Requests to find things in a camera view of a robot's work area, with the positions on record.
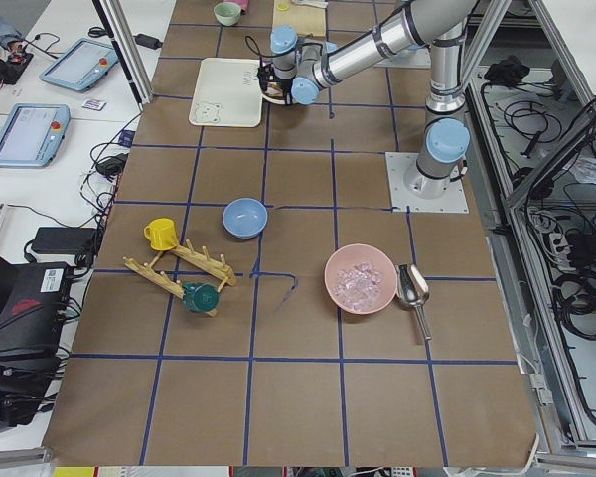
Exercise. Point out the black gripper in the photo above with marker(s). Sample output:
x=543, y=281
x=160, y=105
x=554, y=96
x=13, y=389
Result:
x=278, y=84

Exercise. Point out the bread slice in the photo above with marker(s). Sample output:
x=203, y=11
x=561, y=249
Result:
x=275, y=91

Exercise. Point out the cream round plate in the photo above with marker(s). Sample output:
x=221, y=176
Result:
x=288, y=100

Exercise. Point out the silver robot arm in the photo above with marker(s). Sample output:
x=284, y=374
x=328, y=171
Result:
x=297, y=69

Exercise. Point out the cream bear serving tray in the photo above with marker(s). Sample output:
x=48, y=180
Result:
x=227, y=94

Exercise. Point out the wooden cutting board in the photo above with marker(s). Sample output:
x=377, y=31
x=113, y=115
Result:
x=304, y=20

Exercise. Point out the pink cloth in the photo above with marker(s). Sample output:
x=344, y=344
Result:
x=243, y=4

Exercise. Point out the light green bowl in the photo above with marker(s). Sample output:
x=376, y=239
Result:
x=227, y=13

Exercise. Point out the blue bowl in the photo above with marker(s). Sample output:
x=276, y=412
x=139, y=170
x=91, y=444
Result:
x=245, y=218

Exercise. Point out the yellow cup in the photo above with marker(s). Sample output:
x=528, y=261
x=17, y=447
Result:
x=161, y=234

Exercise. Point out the upper teach pendant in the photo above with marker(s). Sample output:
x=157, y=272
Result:
x=81, y=66

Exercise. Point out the teach pendant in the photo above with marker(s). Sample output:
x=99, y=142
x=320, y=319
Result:
x=81, y=66
x=32, y=134

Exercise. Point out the pink bowl with ice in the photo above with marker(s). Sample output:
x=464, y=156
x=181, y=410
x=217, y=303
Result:
x=360, y=279

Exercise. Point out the dark green cup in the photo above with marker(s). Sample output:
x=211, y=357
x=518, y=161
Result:
x=200, y=297

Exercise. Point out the metal scoop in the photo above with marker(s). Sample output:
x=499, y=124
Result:
x=412, y=293

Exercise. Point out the black power adapter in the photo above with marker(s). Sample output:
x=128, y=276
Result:
x=78, y=242

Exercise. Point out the lower teach pendant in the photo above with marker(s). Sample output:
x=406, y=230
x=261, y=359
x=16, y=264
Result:
x=32, y=134

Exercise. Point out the black electronics box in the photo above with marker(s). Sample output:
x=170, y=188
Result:
x=33, y=297

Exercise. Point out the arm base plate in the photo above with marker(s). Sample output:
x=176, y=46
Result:
x=408, y=59
x=410, y=191

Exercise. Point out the aluminium frame post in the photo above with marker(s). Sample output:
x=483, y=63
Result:
x=113, y=20

